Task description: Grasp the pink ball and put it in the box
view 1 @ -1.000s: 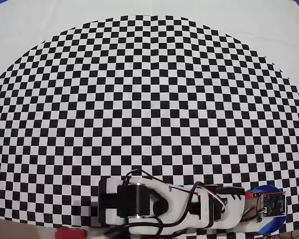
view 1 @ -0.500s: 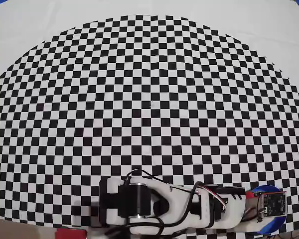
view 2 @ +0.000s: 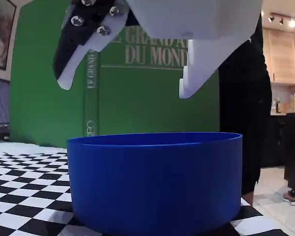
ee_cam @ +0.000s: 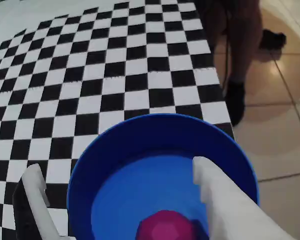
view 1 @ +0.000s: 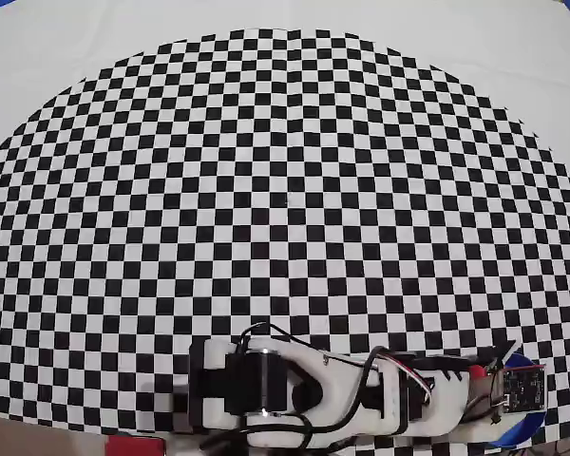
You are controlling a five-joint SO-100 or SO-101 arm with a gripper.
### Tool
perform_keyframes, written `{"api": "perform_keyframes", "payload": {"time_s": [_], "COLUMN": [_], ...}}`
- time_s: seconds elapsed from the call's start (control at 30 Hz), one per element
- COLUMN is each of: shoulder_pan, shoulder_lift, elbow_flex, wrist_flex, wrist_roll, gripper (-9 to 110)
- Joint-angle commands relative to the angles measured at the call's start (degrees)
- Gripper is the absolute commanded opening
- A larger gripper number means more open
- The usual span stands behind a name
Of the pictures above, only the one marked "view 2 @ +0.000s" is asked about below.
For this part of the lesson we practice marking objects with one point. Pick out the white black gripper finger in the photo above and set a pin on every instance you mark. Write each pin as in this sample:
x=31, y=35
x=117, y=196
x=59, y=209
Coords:
x=73, y=49

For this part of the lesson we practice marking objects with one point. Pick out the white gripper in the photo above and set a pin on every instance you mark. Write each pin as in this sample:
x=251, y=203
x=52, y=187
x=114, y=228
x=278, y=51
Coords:
x=187, y=19

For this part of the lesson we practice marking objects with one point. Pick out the blue round box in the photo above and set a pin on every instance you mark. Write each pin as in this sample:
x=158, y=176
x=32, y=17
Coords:
x=155, y=184

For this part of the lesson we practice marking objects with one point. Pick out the person in black clothes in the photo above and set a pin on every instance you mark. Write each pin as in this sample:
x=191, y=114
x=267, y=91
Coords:
x=243, y=110

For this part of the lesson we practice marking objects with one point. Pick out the light wooden cupboard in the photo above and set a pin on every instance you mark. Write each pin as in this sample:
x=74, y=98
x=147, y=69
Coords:
x=282, y=56

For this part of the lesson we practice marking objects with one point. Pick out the green atlas book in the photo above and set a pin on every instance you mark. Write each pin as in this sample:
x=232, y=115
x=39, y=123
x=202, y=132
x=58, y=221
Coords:
x=137, y=98

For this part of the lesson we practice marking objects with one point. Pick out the ceiling track light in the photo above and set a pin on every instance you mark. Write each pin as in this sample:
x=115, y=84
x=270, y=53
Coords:
x=284, y=20

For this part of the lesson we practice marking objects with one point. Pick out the kitchen counter with bottles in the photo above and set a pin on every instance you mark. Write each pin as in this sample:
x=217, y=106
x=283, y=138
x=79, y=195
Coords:
x=288, y=103

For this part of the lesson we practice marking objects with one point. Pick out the black white checkered mat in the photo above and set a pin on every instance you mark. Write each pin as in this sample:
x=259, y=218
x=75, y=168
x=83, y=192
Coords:
x=27, y=184

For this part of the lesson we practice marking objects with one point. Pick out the brown shoe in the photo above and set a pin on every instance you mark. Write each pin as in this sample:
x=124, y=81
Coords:
x=291, y=196

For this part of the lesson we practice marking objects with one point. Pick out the dark framed wall picture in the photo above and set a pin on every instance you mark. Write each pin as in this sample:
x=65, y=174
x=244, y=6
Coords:
x=1, y=32

